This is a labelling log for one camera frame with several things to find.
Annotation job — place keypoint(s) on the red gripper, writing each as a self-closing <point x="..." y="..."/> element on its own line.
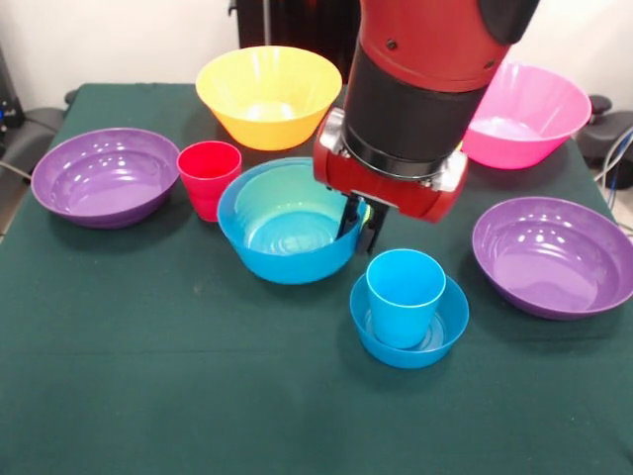
<point x="390" y="190"/>

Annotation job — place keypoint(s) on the blue bowl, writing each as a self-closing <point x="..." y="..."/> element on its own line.
<point x="287" y="267"/>
<point x="410" y="358"/>

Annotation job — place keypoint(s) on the blue cup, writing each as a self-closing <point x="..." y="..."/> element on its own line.
<point x="400" y="321"/>

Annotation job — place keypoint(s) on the orange bowl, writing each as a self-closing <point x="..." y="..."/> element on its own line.
<point x="267" y="133"/>

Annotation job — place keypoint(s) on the pink bowl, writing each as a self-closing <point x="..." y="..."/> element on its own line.
<point x="534" y="138"/>

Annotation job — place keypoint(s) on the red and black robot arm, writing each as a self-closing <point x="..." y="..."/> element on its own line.
<point x="420" y="74"/>

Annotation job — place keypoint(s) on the black computer tower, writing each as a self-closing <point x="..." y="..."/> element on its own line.
<point x="10" y="99"/>

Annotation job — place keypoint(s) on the red cup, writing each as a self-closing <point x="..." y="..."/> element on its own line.
<point x="205" y="173"/>

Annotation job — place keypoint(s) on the purple bowl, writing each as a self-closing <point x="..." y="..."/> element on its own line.
<point x="549" y="267"/>
<point x="99" y="188"/>

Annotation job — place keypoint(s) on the dark green tablecloth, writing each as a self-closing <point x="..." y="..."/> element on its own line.
<point x="316" y="420"/>

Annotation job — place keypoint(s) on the black knobbed device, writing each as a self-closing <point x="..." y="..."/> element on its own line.
<point x="618" y="128"/>

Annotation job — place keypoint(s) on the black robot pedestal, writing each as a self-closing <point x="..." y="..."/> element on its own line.
<point x="297" y="25"/>

